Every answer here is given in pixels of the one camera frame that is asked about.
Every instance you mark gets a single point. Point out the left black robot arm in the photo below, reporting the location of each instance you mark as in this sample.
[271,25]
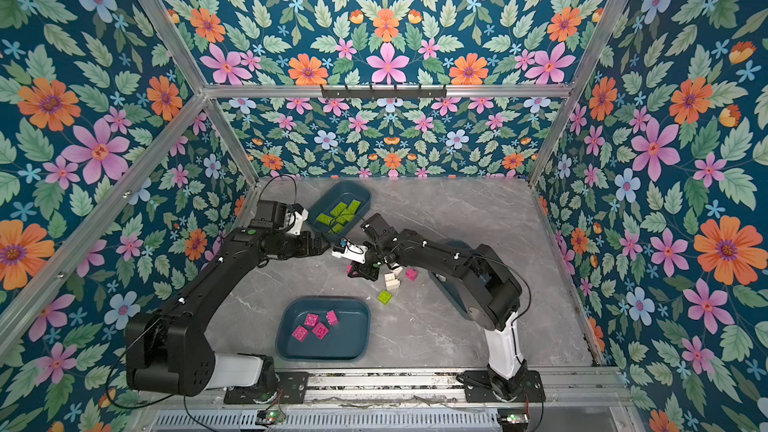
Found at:
[167,350]

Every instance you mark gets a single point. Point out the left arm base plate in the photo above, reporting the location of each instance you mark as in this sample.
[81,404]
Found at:
[273,388]

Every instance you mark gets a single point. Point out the pink small lego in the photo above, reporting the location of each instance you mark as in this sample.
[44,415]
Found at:
[320,331]

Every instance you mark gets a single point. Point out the pink lego mid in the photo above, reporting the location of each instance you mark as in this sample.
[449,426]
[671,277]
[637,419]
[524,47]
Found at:
[311,320]

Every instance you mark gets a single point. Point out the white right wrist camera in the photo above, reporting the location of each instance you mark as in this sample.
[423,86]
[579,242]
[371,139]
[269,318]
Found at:
[349,251]

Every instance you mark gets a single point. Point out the right teal bin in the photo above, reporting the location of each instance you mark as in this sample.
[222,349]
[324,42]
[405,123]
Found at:
[448,288]

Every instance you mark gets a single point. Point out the teal bin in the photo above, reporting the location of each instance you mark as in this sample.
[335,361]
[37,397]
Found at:
[345,342]
[448,288]
[342,192]

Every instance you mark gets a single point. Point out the black wall hook rail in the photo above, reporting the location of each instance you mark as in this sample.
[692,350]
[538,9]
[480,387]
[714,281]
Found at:
[371,92]

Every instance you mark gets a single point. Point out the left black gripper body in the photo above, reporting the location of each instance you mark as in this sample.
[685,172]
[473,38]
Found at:
[288,245]

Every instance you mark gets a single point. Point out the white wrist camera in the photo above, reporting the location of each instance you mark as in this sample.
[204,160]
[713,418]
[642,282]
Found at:
[349,251]
[297,215]

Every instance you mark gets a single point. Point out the green small lego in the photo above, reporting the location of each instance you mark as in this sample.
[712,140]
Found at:
[384,297]

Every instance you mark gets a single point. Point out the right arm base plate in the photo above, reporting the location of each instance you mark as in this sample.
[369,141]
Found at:
[482,386]

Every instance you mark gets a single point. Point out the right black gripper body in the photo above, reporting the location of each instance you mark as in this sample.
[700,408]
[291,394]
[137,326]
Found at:
[374,261]

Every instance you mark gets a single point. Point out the far teal bin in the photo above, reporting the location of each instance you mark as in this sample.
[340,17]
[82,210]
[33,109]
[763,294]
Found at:
[342,192]

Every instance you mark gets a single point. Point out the green lego mid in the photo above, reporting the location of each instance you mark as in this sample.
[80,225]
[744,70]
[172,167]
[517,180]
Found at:
[345,217]

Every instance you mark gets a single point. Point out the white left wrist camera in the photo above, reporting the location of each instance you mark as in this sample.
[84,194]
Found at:
[297,215]

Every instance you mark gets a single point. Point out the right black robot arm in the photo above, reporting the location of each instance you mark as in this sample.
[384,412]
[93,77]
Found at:
[488,290]

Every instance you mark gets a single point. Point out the near teal bin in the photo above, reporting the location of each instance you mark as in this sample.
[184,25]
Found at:
[345,342]

